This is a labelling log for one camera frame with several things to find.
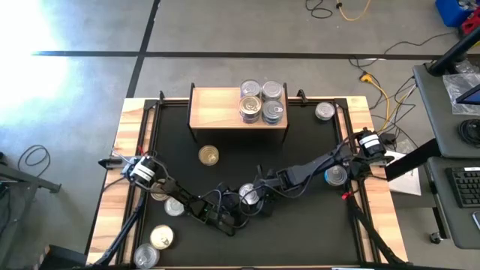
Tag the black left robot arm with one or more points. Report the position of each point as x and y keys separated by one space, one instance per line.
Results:
x=180 y=197

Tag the clear plastic bag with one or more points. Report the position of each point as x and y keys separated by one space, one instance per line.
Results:
x=459 y=88

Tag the black table mat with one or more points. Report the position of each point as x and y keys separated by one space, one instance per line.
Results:
x=300 y=232

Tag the black aluminium table frame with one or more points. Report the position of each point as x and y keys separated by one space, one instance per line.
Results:
x=125 y=234

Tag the silver lid can blue label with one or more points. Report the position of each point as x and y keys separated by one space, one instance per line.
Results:
x=250 y=87

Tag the white paper sheet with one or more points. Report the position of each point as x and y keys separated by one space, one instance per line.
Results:
x=408 y=183

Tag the small black clamp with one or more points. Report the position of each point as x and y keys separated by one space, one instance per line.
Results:
x=162 y=95
x=301 y=94

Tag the blue lit screen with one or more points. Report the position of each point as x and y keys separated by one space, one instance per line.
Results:
x=471 y=96

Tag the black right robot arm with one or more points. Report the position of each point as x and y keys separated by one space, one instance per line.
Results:
x=322 y=163

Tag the silver lid can light-blue label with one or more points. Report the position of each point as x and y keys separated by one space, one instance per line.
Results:
x=335 y=175

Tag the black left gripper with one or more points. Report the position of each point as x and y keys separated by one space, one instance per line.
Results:
x=223 y=213

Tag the pale gold lid can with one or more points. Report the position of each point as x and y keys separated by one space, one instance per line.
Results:
x=161 y=237

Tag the black power brick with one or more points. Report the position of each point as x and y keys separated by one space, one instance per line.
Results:
x=389 y=138

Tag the silver lid can red label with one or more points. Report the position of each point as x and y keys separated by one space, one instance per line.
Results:
x=173 y=207

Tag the silver lid seafood can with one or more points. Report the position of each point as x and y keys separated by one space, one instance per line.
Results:
x=247 y=193
x=324 y=111
x=146 y=255
x=272 y=89

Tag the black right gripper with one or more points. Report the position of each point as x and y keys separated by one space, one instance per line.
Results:
x=275 y=183

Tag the dark phone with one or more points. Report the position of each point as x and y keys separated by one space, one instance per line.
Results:
x=477 y=220

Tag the grey desk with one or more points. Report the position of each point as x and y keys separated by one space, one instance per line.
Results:
x=431 y=112

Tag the desk caster wheel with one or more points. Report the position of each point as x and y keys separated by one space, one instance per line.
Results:
x=435 y=237

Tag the dark gold seafood can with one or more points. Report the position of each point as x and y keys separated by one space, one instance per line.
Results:
x=208 y=155

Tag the grey metal stand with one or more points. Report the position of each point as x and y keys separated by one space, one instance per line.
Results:
x=30 y=180

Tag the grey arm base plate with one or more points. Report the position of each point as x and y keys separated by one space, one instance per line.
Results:
x=108 y=163

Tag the black keyboard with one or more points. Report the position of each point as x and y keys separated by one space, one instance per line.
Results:
x=467 y=187

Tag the red plastic object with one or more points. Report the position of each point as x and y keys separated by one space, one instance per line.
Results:
x=471 y=25

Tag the blue plastic bin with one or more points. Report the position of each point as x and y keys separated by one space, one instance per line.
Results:
x=452 y=11

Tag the gold lid seafood can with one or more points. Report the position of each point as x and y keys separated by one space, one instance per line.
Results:
x=158 y=193

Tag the black box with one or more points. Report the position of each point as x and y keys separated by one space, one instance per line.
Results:
x=60 y=258

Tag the wooden shelf black sides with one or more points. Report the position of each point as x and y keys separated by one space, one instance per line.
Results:
x=217 y=108

